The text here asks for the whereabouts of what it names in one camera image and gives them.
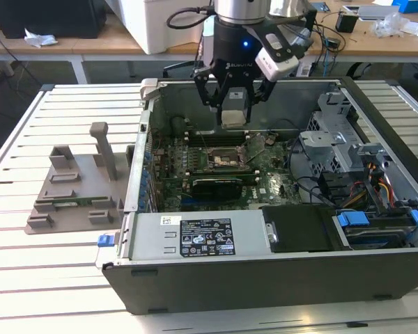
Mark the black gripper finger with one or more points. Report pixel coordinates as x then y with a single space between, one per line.
263 92
202 91

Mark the silver CPU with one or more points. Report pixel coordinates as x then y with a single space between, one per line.
233 118

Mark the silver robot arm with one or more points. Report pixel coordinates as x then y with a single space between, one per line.
240 10

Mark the CPU socket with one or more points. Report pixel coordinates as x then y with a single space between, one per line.
226 158

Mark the pale blue teach pendant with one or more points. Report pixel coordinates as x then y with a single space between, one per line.
304 69

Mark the round coin cell battery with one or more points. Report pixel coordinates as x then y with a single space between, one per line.
270 140

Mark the thin metal locking lever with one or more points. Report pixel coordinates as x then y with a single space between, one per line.
205 143

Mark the white printer box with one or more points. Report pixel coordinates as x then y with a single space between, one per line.
160 38

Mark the metal drive cage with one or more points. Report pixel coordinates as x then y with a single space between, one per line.
320 139

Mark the green motherboard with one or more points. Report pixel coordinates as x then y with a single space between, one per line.
271 174

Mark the black graphics card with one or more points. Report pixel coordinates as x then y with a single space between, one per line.
216 189

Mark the wooden desk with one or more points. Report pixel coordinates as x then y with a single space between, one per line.
108 41

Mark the black power connector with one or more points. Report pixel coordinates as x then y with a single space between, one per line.
334 188

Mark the flat white box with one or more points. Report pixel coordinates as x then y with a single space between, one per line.
372 12

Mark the grey parts rack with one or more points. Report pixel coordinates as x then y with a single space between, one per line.
87 174

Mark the black drive bay cover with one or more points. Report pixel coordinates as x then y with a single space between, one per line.
299 229

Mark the clear plastic bag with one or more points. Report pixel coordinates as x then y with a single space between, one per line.
390 24

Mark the hard disk in blue carrier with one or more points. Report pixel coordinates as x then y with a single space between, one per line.
353 219

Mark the silver power supply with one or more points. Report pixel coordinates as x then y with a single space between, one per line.
153 240

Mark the green RAM stick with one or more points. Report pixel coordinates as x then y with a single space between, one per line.
80 200

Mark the large black box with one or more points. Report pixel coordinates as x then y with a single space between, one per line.
48 17

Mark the crumpled white paper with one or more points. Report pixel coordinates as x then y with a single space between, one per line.
38 39

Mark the blue cardboard box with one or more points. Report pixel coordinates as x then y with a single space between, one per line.
414 6

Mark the blue plastic latch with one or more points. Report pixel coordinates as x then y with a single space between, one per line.
104 241

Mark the black PC case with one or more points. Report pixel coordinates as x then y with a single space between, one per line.
264 288

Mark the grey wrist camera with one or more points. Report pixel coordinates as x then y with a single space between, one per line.
207 45

